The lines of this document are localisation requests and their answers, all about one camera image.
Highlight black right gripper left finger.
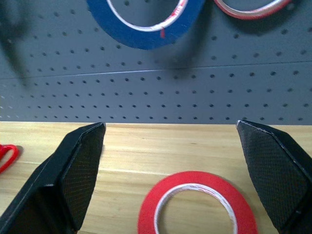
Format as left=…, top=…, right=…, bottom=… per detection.
left=0, top=122, right=106, bottom=234

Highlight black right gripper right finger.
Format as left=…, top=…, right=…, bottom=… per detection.
left=235, top=119, right=312, bottom=234

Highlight red tape roll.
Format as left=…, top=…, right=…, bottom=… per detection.
left=213, top=0, right=293, bottom=20
left=137, top=170, right=259, bottom=234

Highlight grey pegboard panel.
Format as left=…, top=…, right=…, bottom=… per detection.
left=0, top=0, right=312, bottom=124

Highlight blue tape roll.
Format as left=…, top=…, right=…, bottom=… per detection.
left=85, top=0, right=205, bottom=51

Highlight red handled scissors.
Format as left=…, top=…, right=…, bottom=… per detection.
left=0, top=143, right=20, bottom=174

